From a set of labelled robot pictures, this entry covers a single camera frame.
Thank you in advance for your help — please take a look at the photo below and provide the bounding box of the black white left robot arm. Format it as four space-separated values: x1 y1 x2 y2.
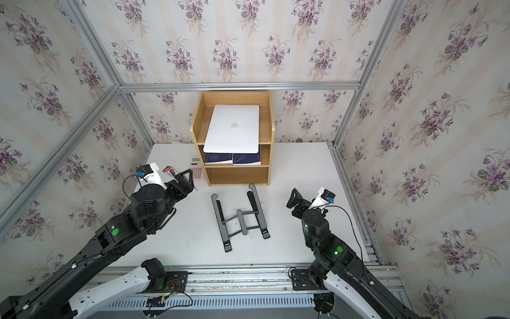
1 165 195 318

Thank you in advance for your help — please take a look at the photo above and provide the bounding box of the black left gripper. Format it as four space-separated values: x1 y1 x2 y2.
147 169 196 234

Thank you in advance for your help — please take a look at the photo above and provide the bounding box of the dark blue notebook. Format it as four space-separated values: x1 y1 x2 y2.
233 147 262 166
205 153 233 165

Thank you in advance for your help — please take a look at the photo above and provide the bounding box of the pink white calculator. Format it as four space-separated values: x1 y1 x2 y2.
189 155 206 181

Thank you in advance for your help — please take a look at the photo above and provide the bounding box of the red blue pen package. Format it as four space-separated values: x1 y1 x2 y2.
163 166 177 178

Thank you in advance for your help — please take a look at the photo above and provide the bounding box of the dark blue right notebook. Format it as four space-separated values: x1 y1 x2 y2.
233 147 262 166

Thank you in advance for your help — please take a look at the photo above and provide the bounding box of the dark blue left notebook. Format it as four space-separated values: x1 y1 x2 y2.
205 153 233 165

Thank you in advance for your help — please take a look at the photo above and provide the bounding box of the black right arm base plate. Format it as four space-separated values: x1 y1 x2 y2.
288 267 326 291

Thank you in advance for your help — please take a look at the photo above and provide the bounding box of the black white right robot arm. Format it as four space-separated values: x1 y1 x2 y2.
286 188 421 318

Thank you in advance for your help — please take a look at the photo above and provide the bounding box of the wooden two-tier shelf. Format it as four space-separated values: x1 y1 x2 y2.
190 91 276 186

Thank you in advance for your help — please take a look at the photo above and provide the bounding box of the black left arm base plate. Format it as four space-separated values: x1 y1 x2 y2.
143 271 189 293

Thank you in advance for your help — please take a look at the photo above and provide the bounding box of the silver laptop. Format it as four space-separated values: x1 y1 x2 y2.
203 105 260 154

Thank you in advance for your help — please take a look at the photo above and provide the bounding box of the grey folding laptop stand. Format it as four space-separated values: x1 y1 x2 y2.
211 183 271 253

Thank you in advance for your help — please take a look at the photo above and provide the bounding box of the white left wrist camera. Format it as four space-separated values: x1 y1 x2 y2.
135 163 167 190

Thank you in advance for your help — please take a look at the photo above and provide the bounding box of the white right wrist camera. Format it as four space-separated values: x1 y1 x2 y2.
309 187 335 209

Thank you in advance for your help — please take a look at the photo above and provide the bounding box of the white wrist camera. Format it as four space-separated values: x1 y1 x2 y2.
135 163 167 190
309 187 335 209

